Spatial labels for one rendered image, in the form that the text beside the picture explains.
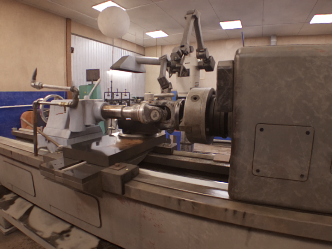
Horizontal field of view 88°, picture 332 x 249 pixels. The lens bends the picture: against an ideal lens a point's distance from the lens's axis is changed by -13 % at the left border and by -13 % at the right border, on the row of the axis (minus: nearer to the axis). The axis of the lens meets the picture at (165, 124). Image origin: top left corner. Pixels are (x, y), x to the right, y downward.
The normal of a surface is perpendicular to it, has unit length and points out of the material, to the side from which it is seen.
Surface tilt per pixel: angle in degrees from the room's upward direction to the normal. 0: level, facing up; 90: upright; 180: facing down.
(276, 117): 90
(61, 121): 70
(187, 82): 90
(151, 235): 90
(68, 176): 90
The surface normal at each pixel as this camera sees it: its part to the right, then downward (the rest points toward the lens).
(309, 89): -0.44, 0.13
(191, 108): -0.41, -0.18
